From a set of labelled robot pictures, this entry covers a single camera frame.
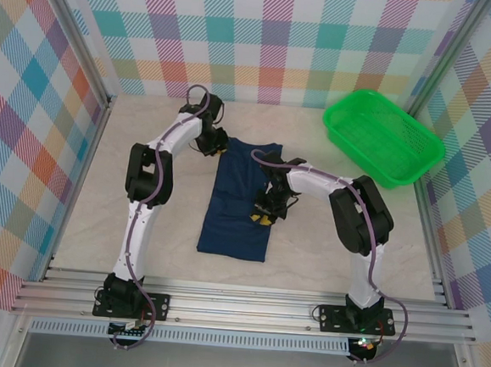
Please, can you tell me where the navy blue t-shirt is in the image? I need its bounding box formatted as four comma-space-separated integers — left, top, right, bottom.
195, 136, 284, 265

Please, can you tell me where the green plastic basket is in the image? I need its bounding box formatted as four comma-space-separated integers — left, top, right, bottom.
316, 85, 450, 194

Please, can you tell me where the small circuit board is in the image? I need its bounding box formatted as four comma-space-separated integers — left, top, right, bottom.
349, 336, 382, 357
108, 319, 150, 339

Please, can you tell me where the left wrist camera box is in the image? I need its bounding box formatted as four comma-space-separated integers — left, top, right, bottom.
198, 93, 227, 122

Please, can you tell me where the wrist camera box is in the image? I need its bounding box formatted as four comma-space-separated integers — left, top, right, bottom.
262, 149, 287, 171
198, 93, 227, 122

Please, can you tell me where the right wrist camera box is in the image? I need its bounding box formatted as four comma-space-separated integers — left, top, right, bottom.
262, 149, 287, 171

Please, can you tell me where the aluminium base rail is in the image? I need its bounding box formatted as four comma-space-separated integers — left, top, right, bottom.
9, 263, 480, 349

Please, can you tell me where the white slotted cable duct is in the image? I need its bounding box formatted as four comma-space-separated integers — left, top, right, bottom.
29, 318, 351, 358

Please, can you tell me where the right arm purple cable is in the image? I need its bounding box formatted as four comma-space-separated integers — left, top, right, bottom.
235, 148, 421, 367

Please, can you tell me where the aluminium frame post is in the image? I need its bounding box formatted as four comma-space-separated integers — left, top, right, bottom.
29, 0, 126, 110
401, 0, 491, 131

